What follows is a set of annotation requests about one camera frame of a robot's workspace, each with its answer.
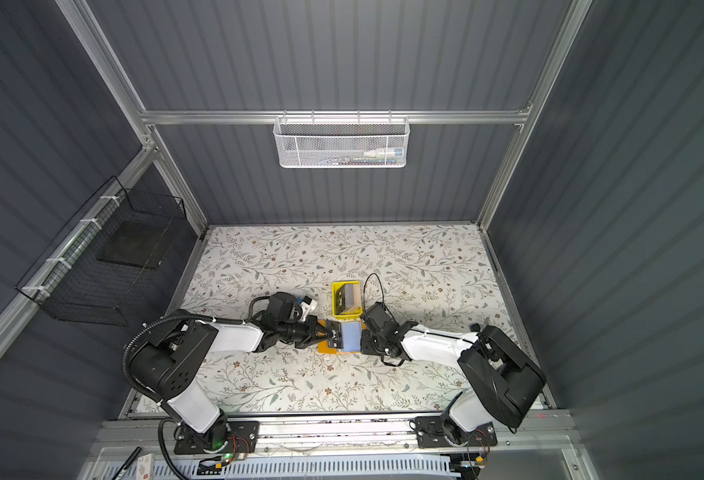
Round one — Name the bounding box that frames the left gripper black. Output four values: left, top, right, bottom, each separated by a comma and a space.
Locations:
278, 315, 334, 348

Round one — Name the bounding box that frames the yellow leather card holder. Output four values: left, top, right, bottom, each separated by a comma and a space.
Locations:
317, 320, 365, 355

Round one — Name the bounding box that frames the yellow plastic card tray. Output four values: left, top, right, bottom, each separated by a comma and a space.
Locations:
332, 280, 363, 320

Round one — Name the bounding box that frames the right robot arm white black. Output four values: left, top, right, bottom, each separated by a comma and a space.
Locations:
361, 302, 546, 444

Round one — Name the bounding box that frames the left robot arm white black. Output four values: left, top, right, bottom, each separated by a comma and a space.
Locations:
121, 292, 330, 443

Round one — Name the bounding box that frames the stack of credit cards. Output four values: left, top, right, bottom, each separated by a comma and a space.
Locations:
336, 283, 362, 315

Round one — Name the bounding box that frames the black pad in basket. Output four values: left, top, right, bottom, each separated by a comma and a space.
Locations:
96, 221, 174, 270

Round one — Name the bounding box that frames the white tube in basket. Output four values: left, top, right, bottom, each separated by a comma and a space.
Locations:
363, 147, 406, 161

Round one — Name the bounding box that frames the white small box foreground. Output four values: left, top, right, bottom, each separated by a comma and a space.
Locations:
135, 453, 155, 480

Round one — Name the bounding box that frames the black pen foreground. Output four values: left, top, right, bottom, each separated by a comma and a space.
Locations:
111, 446, 142, 480

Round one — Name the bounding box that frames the thin black cable right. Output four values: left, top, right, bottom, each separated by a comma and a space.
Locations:
362, 272, 388, 307

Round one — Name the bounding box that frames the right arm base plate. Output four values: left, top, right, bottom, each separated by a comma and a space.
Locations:
409, 415, 498, 449

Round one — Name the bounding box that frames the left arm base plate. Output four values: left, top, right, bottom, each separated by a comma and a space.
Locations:
174, 421, 261, 455

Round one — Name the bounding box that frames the black corrugated cable left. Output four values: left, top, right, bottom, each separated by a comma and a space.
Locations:
121, 295, 275, 480

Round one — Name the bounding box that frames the white wire mesh basket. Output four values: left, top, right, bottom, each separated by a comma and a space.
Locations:
273, 119, 411, 169

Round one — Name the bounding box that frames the aluminium front rail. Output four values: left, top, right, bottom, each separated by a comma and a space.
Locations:
88, 410, 582, 460

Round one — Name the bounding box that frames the black wire mesh basket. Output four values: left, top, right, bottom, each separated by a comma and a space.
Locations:
16, 178, 187, 327

